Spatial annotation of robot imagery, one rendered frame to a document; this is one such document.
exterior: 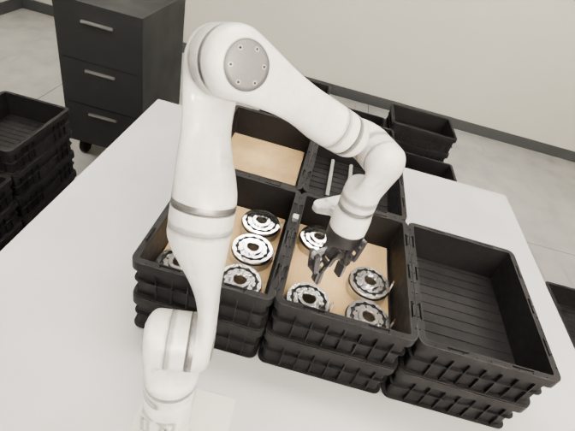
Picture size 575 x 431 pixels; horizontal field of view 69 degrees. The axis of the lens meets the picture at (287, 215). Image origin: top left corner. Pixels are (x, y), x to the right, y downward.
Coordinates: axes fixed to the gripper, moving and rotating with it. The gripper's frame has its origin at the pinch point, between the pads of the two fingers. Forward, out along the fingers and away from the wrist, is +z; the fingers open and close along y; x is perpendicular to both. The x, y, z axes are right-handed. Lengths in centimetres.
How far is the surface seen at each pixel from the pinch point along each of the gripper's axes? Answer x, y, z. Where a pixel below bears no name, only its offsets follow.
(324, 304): -2.8, -0.4, 7.5
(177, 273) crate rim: 10.9, -30.0, 0.3
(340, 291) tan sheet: 0.9, 7.9, 10.5
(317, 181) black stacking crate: 42, 28, 11
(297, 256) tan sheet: 14.5, 3.5, 10.6
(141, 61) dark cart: 170, 7, 25
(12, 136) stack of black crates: 141, -54, 45
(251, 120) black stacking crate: 73, 18, 5
